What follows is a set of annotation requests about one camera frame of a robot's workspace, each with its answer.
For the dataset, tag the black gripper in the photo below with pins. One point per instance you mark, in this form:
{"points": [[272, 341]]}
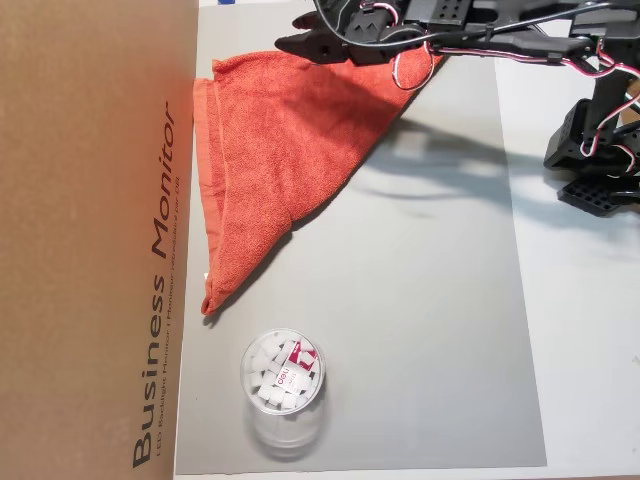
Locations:
{"points": [[334, 49]]}

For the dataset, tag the orange terry towel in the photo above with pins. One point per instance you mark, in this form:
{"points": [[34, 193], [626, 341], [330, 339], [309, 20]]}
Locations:
{"points": [[280, 175]]}

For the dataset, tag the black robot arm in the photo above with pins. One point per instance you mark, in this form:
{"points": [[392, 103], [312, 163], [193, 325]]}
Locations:
{"points": [[520, 42]]}

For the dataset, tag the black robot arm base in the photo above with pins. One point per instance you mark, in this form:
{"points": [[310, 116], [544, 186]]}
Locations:
{"points": [[590, 195]]}

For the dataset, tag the brown cardboard monitor box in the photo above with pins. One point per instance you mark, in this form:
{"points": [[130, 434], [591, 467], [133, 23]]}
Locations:
{"points": [[75, 200]]}

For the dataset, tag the grey table mat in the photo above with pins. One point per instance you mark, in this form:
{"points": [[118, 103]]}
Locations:
{"points": [[400, 350]]}

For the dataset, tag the red white paper packet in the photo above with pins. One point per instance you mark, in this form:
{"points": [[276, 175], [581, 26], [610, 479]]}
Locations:
{"points": [[292, 377]]}

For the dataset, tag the clear plastic jar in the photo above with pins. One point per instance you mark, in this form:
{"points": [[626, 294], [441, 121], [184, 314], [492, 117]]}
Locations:
{"points": [[272, 440]]}

